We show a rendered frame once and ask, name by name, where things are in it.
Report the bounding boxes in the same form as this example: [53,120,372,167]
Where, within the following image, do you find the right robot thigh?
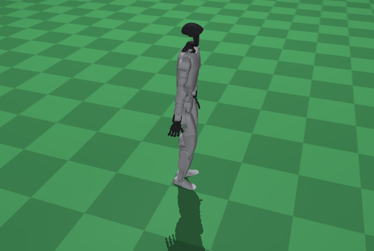
[180,107,198,157]

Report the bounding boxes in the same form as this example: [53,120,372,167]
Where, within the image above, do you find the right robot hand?
[168,115,183,137]

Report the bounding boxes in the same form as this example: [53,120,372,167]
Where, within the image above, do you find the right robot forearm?
[174,89,185,121]

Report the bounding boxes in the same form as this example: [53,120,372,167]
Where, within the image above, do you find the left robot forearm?
[192,78,198,96]

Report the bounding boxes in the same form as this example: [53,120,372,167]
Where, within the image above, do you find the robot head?
[182,23,203,53]

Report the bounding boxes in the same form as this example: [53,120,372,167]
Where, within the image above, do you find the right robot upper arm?
[176,57,192,97]

